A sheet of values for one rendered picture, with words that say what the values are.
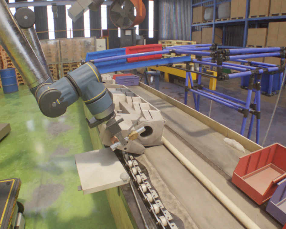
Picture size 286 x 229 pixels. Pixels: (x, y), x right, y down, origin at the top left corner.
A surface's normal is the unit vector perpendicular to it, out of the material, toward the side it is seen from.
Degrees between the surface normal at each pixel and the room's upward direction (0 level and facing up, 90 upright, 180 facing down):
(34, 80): 94
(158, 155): 0
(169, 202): 16
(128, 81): 92
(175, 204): 42
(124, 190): 0
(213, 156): 0
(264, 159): 88
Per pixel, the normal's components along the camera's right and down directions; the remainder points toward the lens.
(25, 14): 0.70, 0.26
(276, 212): -0.93, 0.20
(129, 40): 0.36, 0.33
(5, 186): 0.00, -0.93
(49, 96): 0.55, 0.19
